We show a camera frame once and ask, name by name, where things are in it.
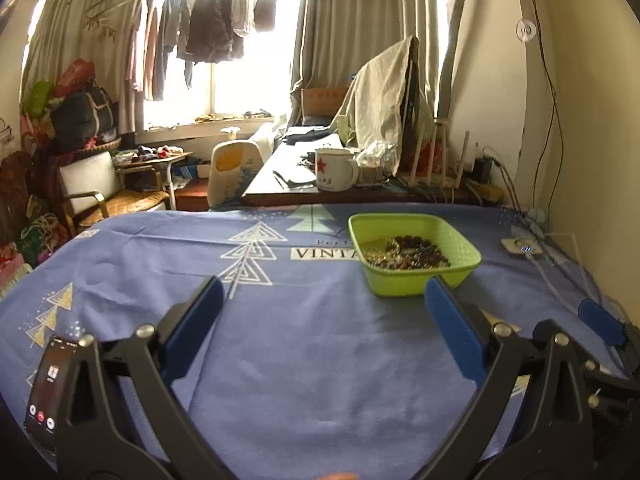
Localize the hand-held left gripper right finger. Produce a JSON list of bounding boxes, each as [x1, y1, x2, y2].
[[415, 276, 598, 480]]

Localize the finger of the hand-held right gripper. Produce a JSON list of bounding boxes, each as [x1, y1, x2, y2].
[[584, 357, 640, 421], [577, 299, 640, 378]]

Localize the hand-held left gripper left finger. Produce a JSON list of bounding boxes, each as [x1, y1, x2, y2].
[[52, 275, 226, 480]]

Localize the green plastic basin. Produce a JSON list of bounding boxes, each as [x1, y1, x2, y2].
[[347, 212, 483, 298]]

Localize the pile of beaded bracelets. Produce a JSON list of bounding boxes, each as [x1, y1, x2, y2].
[[361, 234, 451, 271]]

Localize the white flat charger device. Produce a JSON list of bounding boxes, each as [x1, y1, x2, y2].
[[501, 237, 543, 260]]

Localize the blue printed tablecloth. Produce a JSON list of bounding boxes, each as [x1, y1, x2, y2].
[[0, 202, 640, 480]]

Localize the white and orange chair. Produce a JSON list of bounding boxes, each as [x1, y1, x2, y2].
[[207, 139, 265, 209]]

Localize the white router with antennas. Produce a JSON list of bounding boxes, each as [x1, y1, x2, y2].
[[407, 120, 473, 190]]

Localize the wooden desk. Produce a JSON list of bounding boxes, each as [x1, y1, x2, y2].
[[240, 127, 483, 207]]

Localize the black power adapter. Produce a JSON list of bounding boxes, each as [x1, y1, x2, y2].
[[472, 156, 497, 184]]

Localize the black smartphone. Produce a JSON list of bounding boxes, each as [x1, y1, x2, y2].
[[24, 334, 81, 456]]

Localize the small wooden side table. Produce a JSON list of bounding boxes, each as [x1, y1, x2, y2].
[[114, 149, 193, 211]]

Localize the wooden armchair with white cushion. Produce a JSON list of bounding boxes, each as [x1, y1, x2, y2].
[[56, 150, 171, 233]]

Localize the glass jar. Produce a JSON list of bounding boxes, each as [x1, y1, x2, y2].
[[356, 152, 386, 186]]

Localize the white enamel mug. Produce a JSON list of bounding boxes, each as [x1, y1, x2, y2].
[[314, 147, 361, 192]]

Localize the woven basket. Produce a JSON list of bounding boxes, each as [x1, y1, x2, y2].
[[75, 137, 123, 155]]

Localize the dark duffel bag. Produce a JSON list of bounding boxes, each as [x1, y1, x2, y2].
[[50, 87, 118, 143]]

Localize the cloth-covered monitor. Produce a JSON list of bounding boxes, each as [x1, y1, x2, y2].
[[336, 36, 432, 176]]

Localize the cardboard box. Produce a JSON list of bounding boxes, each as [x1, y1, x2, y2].
[[301, 87, 351, 126]]

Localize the green bag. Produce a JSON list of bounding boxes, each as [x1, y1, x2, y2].
[[22, 80, 55, 117]]

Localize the red bag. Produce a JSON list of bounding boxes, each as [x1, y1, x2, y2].
[[52, 58, 96, 98]]

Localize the pink hanging garment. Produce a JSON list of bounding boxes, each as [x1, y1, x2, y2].
[[125, 0, 158, 102]]

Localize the blue hanging shirt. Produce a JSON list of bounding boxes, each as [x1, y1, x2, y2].
[[150, 0, 190, 102]]

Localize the dark hanging jacket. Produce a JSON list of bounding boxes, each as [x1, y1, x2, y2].
[[186, 0, 246, 64]]

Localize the beige window curtain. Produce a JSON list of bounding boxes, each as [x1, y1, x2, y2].
[[20, 0, 168, 136], [292, 0, 446, 126]]

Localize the grey hanging garment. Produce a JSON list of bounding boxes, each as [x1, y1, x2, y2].
[[231, 0, 258, 37]]

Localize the small dark hanging garment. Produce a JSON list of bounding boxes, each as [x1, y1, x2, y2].
[[252, 0, 284, 33]]

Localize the white cable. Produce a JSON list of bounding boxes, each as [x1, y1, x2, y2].
[[532, 255, 593, 313]]

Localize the white wall socket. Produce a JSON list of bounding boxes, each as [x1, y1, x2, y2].
[[515, 17, 539, 43]]

